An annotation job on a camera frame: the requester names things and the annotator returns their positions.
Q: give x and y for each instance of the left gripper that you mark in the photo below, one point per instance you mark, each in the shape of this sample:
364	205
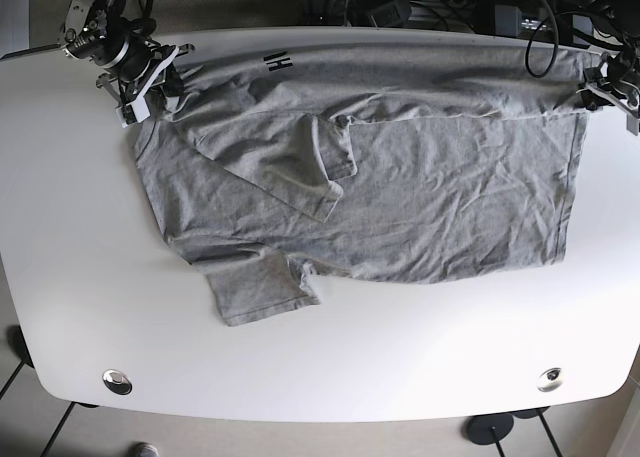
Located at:
614	81

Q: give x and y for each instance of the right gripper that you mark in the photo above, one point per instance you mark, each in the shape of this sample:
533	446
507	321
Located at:
132	62

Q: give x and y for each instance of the grey printed T-shirt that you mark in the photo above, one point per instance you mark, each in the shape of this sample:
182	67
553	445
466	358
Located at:
402	163

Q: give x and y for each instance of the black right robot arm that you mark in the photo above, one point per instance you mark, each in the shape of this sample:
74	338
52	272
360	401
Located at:
116	35

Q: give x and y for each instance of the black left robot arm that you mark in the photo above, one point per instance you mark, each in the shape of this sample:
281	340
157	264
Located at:
619	19

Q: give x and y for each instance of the black power adapter box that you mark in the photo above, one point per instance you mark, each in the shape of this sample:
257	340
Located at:
508	21

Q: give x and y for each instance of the right silver table grommet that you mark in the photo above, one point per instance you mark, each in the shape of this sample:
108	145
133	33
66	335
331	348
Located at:
550	380

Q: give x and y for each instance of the silver table grommet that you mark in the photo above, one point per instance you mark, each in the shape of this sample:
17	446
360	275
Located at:
550	380
117	382

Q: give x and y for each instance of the left silver table grommet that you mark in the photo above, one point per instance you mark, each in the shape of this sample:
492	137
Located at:
117	382

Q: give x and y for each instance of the black round stand base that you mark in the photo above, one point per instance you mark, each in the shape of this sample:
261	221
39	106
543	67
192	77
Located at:
489	429

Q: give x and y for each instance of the left grey shoe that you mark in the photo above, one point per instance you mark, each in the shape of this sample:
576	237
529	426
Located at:
144	450

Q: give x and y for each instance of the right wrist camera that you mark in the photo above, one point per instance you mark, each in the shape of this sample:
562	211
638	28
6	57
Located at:
133	112

